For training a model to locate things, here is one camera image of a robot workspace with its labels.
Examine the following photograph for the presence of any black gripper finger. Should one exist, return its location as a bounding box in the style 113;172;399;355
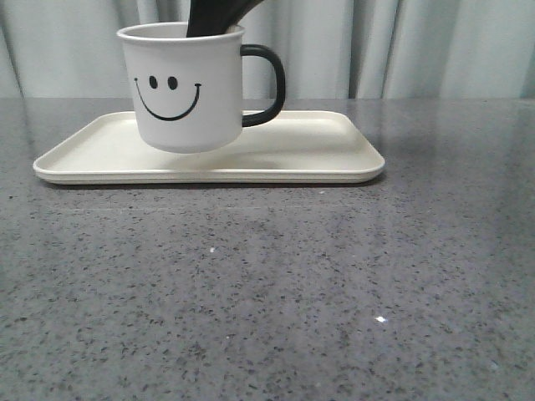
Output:
186;0;262;38

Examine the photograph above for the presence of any white smiley mug black handle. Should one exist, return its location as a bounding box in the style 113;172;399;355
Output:
117;22;286;154

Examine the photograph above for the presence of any cream rectangular plastic tray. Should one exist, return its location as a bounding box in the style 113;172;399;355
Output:
33;110;385;185

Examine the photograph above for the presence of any pale green pleated curtain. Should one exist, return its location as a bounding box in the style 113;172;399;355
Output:
1;1;534;99

